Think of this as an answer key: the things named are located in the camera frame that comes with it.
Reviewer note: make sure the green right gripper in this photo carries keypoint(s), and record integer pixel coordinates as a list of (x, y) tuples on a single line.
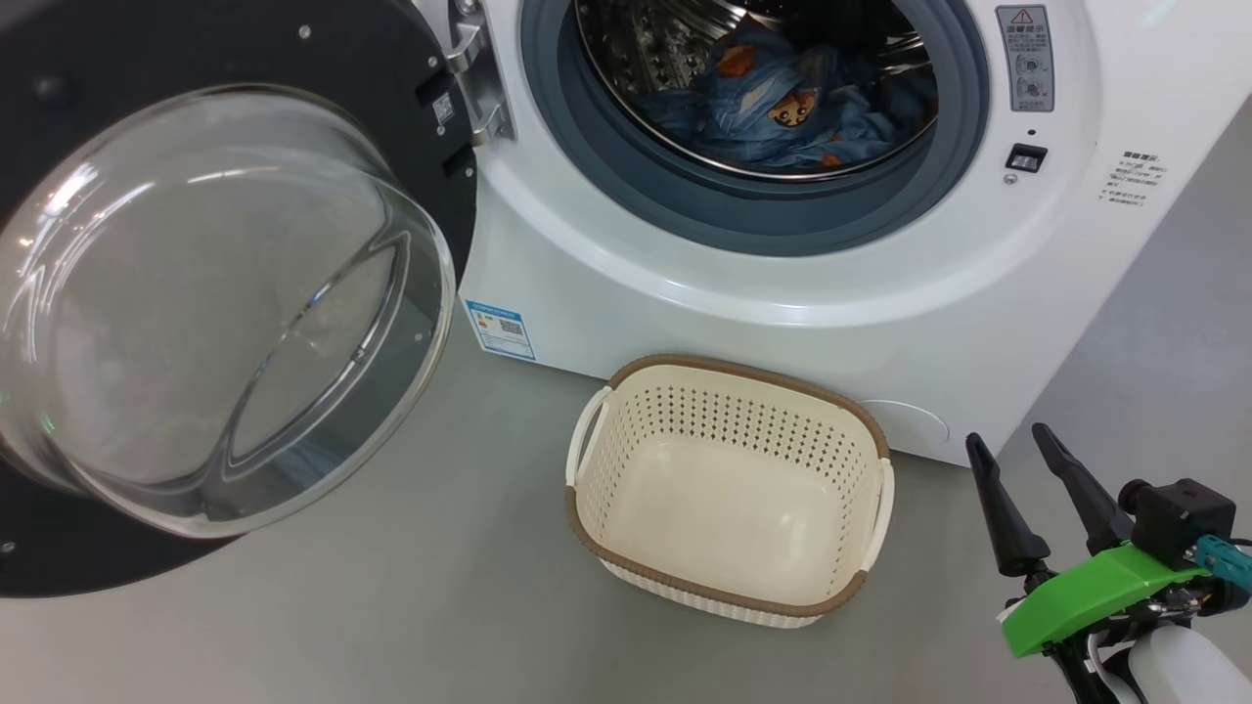
[(1086, 606)]

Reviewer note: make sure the black round glass washer door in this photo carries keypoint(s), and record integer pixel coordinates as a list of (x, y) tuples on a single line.
[(196, 293)]

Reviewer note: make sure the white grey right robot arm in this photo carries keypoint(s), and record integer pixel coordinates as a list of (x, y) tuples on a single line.
[(1184, 665)]

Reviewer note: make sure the white front-load washing machine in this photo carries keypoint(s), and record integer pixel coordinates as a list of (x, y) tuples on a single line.
[(831, 323)]

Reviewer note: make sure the black door latch socket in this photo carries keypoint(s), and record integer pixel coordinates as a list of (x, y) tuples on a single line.
[(1027, 157)]

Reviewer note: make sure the stainless steel washing machine drum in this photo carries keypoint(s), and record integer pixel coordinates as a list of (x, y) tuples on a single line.
[(636, 49)]

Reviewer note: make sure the metal door hinge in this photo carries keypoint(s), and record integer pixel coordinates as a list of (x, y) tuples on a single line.
[(479, 78)]

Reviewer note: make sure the round white filter cover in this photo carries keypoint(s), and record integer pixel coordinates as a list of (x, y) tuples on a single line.
[(915, 428)]

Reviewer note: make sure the cream perforated laundry basket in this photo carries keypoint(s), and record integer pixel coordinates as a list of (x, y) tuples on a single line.
[(724, 489)]

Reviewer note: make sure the grey warning label sticker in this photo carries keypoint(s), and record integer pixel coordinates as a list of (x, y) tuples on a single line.
[(1025, 59)]

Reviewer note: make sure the blue energy label sticker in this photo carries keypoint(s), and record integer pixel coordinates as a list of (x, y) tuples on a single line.
[(501, 330)]

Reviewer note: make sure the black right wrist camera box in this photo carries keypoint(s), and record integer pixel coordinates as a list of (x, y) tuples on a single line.
[(1179, 518)]

